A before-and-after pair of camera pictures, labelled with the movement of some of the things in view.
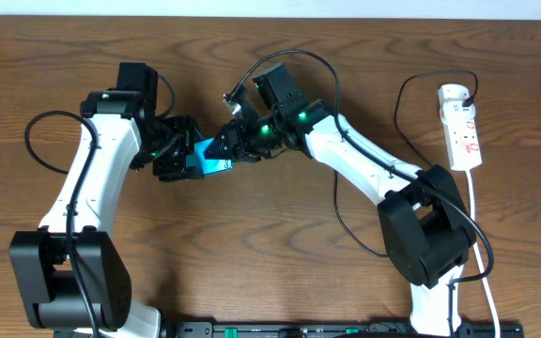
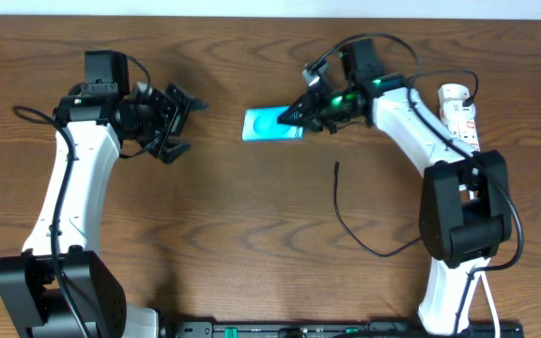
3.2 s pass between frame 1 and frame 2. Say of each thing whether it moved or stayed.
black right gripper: moved
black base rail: stayed
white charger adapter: stayed
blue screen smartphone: moved
